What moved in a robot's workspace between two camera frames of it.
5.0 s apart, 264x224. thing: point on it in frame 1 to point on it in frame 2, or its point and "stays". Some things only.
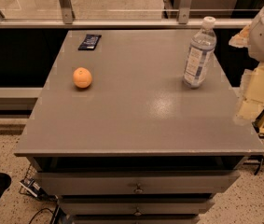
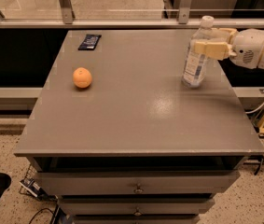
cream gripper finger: x=242 y=39 to x=222 y=33
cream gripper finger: x=248 y=111 to x=218 y=50
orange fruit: x=82 y=77 stays
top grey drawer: x=132 y=183 stays
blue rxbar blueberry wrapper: x=90 y=42 stays
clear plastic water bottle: x=201 y=54 stays
